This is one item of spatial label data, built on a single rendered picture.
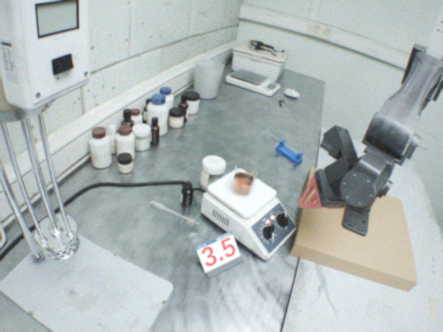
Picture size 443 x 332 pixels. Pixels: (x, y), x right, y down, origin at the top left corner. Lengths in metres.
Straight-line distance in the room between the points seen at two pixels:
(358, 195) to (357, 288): 0.31
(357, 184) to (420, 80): 0.24
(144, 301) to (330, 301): 0.38
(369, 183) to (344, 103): 1.69
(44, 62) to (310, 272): 0.61
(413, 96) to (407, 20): 1.54
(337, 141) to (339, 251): 0.26
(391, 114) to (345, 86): 1.59
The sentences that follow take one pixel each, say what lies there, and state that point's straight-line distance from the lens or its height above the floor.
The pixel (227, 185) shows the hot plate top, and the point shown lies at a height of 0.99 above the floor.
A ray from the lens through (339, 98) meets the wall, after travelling 2.09.
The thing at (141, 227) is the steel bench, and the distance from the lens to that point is 0.66.
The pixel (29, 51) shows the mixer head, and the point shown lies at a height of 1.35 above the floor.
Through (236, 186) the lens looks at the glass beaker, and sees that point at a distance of 0.62.
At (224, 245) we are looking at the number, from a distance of 0.61.
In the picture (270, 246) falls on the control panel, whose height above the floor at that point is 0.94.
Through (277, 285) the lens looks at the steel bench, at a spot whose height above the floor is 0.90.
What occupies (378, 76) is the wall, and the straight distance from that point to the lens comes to 2.07.
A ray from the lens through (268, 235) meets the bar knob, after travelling 0.62.
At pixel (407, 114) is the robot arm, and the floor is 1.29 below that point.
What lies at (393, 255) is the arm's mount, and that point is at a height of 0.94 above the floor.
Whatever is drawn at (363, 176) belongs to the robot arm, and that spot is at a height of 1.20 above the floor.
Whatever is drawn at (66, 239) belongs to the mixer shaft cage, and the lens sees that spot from 0.44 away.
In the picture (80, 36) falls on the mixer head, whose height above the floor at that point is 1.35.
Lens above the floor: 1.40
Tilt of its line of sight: 36 degrees down
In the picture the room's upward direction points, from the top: 11 degrees clockwise
